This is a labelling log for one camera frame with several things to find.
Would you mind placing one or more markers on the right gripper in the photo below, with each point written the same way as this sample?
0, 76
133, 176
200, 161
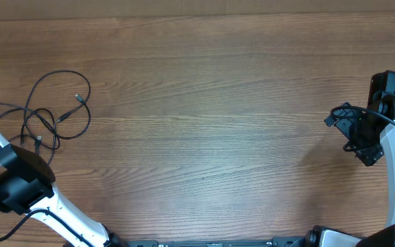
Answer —
369, 152

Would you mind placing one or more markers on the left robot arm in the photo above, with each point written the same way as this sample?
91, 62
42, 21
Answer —
28, 187

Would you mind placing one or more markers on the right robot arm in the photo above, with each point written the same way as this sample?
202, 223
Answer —
381, 103

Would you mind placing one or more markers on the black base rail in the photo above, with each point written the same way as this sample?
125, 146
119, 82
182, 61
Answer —
296, 241

